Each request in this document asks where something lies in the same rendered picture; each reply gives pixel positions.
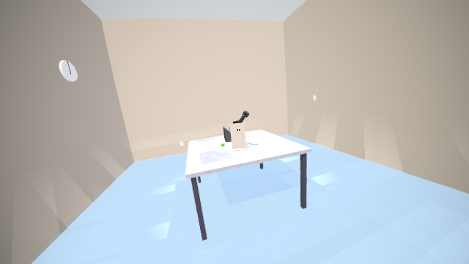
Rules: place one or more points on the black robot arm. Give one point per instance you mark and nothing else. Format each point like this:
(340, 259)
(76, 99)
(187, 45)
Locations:
(245, 114)

